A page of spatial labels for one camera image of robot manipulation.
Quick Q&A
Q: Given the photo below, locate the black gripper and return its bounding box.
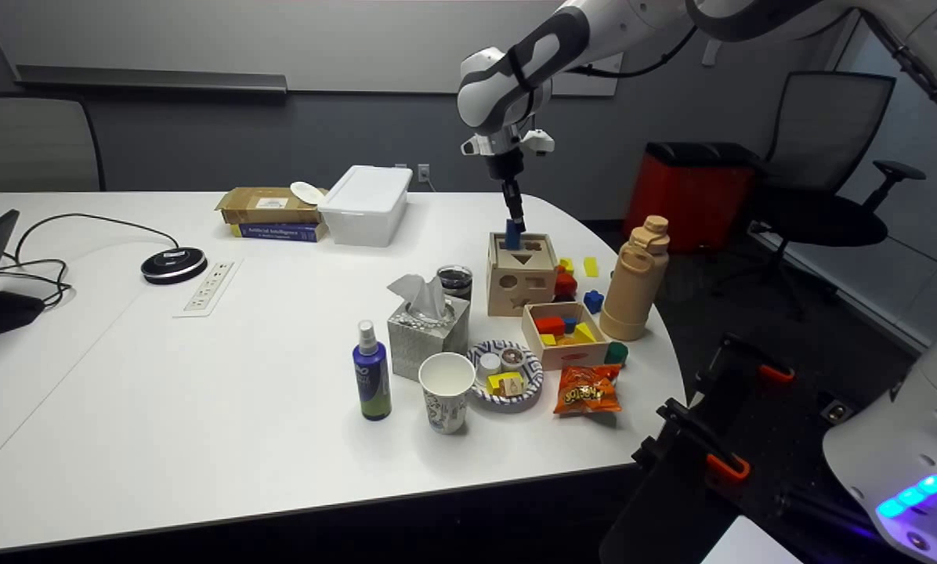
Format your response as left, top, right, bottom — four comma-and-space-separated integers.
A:
488, 150, 529, 234

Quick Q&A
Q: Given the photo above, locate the wooden shape sorter box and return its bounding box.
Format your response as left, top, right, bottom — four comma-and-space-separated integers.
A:
484, 229, 561, 318

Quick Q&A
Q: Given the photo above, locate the red half-round block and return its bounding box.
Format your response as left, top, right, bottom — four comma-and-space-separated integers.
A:
551, 259, 578, 305

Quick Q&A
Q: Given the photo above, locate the gray tissue box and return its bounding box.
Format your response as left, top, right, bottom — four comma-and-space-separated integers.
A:
385, 295, 473, 383

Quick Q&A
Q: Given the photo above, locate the flat cardboard box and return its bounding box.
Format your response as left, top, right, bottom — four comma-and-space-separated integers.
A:
213, 185, 329, 229

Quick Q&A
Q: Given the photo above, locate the black jar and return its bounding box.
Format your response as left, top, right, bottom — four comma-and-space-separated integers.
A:
431, 262, 476, 307

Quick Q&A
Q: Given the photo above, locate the white tissue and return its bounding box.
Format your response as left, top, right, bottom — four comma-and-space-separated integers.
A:
385, 272, 452, 325

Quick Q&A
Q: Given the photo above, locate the white plastic bin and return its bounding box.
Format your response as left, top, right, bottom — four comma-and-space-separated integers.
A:
319, 161, 415, 251

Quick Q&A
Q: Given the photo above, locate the open wooden tray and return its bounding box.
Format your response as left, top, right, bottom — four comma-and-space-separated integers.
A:
519, 298, 612, 372

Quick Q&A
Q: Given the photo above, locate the blue patterned paper plate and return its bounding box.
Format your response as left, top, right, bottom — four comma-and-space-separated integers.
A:
467, 337, 545, 413

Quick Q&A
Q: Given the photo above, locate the yellow toy food piece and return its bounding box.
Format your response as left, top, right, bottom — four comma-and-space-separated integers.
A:
484, 372, 529, 401

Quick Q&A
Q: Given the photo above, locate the red bin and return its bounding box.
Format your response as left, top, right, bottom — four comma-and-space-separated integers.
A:
623, 140, 762, 255

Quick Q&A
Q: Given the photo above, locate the orange chips bag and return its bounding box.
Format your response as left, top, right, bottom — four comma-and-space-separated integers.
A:
551, 360, 623, 425

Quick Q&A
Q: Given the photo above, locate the white paper cup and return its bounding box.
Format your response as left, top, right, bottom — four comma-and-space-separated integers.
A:
413, 349, 478, 439

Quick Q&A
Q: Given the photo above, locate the white round object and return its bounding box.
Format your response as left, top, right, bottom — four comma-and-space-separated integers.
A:
288, 179, 329, 209

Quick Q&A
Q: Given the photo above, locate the blue spray bottle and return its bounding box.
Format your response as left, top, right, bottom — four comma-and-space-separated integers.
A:
352, 318, 394, 423

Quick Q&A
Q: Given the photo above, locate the blue book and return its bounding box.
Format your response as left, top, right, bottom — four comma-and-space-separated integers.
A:
237, 220, 321, 244

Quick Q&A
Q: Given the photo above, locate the white paper strip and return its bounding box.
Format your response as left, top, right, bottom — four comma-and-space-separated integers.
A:
168, 259, 237, 323

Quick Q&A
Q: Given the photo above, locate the whiteboard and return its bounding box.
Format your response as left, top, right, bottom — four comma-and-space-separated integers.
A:
0, 0, 626, 99

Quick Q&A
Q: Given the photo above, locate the black office chair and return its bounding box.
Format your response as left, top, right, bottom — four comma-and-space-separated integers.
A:
744, 67, 928, 317

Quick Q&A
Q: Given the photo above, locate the black round puck device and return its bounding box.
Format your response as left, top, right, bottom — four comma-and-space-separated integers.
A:
139, 244, 210, 284

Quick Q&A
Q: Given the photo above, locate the gray chair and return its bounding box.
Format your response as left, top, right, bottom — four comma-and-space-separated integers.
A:
0, 94, 106, 193

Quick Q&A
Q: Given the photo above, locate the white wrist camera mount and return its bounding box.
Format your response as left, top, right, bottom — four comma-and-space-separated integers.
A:
456, 122, 557, 161

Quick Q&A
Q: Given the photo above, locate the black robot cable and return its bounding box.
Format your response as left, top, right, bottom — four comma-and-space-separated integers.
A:
565, 19, 706, 82

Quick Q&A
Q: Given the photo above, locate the black clamp orange handle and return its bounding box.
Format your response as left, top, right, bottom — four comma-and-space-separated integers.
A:
697, 333, 802, 403
632, 393, 755, 489

